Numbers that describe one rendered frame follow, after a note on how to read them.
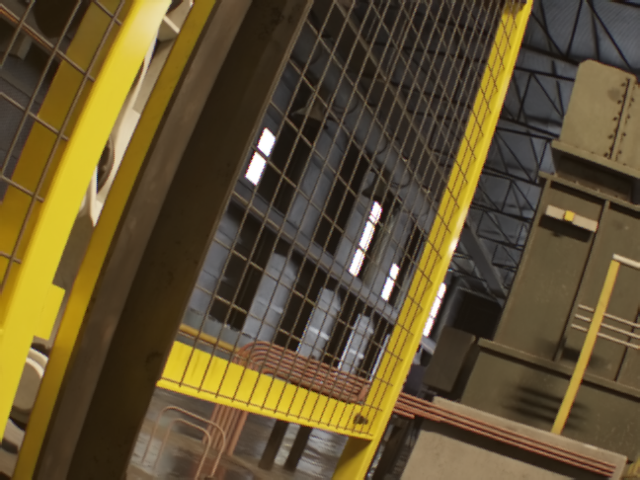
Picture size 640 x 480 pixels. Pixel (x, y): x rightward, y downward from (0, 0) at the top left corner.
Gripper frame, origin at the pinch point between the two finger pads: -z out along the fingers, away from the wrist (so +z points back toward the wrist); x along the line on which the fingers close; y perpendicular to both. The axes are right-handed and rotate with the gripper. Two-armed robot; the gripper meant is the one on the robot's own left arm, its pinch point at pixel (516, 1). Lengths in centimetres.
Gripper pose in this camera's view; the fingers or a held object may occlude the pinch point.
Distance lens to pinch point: 222.9
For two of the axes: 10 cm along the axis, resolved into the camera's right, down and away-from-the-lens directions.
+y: 3.6, -9.3, 1.2
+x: -2.8, -2.3, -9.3
